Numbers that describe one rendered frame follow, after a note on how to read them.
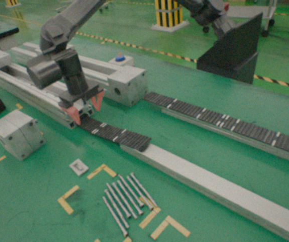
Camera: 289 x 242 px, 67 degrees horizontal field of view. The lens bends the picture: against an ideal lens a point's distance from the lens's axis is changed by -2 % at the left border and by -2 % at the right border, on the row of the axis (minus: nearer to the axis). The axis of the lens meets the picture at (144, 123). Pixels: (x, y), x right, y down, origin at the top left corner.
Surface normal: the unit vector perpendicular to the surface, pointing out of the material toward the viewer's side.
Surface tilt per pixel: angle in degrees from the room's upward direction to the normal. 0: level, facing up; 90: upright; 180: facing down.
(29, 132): 90
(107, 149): 0
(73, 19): 46
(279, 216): 0
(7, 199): 0
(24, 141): 90
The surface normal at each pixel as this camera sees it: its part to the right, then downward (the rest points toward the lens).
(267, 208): -0.13, -0.76
